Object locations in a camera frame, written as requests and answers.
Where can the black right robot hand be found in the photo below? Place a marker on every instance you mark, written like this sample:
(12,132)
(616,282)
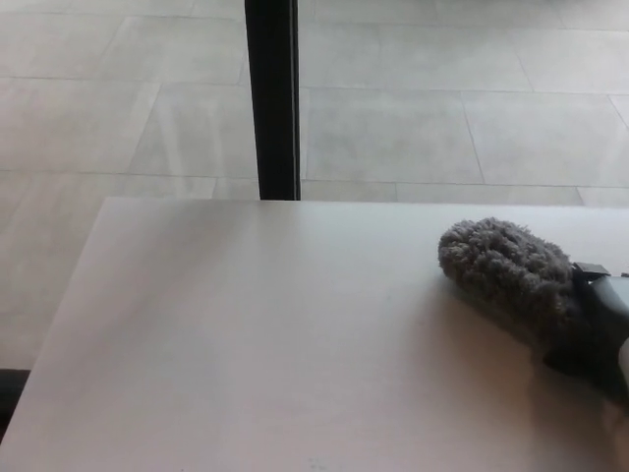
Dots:
(602,334)

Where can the grey fluffy microfibre duster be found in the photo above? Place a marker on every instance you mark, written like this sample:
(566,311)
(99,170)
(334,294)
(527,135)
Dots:
(506,270)

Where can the black vertical frame post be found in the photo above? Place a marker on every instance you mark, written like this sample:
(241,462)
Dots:
(272,98)

